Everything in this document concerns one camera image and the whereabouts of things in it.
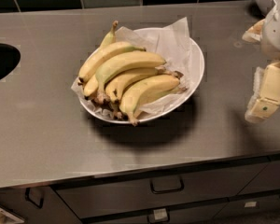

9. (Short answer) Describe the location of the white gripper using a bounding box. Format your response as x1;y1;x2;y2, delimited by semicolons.
242;0;280;123

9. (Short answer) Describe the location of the large yellow-green banana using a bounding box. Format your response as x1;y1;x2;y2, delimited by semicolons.
95;51;166;105

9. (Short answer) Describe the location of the white oval bowl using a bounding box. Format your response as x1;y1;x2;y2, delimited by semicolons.
77;27;206;125

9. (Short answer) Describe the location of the bottom thin banana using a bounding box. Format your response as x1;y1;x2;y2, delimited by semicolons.
134;86;187;118

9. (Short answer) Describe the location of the front yellow banana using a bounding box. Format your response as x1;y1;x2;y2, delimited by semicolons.
119;75;180;126

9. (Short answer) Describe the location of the middle yellow banana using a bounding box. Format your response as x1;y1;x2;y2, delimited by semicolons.
105;66;165;103

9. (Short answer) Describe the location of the upper left yellow banana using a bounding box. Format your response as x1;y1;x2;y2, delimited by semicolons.
78;41;146;83

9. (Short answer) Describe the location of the small back banana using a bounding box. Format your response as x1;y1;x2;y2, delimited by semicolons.
100;21;119;49

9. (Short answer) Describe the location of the left low yellow banana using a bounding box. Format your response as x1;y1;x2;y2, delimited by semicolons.
83;75;98;100

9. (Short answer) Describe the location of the white paper liner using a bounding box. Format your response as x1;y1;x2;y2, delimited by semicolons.
70;16;198;121

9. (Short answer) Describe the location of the right drawer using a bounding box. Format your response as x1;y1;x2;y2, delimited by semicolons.
240;160;280;195

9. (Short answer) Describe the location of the lower drawer with label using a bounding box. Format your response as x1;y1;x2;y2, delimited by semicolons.
82;203;226;224

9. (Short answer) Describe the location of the centre drawer with handle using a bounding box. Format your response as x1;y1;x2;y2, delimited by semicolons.
54;157;267;218

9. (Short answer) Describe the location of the left cabinet door handle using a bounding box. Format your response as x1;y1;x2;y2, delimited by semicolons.
24;188;44;209

